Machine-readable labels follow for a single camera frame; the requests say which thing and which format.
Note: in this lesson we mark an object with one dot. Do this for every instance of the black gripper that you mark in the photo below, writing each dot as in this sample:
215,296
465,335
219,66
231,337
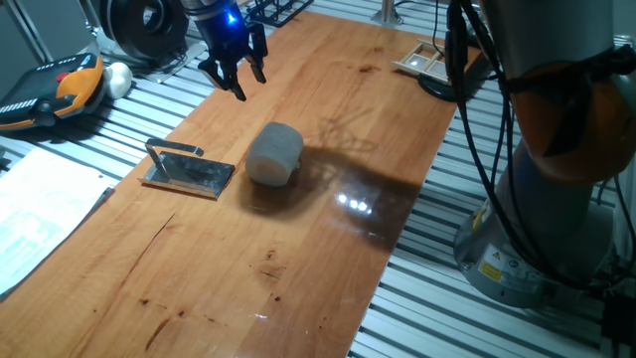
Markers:
223,37

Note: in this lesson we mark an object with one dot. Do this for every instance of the white toilet paper roll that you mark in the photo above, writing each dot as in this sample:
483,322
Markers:
273,154

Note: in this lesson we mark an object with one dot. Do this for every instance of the silver and orange robot arm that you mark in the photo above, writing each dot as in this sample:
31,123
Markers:
546,40

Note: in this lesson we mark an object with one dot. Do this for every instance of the shiny metal toilet paper holder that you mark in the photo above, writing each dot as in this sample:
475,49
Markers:
194,174

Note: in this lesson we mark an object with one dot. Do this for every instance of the black round device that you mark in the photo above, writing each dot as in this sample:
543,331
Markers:
134,30

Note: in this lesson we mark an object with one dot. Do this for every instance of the white round object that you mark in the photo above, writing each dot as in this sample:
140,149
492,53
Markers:
118,79

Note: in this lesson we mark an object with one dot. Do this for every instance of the orange black teach pendant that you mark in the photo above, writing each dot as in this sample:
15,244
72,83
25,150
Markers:
49,89

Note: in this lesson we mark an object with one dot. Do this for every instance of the black clamp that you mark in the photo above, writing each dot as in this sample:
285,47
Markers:
437,92

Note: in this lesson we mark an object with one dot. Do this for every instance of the grey metal pole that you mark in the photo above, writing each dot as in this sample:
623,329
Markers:
30,30

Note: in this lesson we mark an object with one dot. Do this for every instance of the white printed paper sheet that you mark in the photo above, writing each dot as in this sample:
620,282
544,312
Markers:
40,209

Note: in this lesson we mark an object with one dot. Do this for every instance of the silver metal post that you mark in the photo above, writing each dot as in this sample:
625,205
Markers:
387,15

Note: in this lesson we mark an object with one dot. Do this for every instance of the small wooden frame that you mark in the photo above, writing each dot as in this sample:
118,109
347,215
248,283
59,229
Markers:
432,69

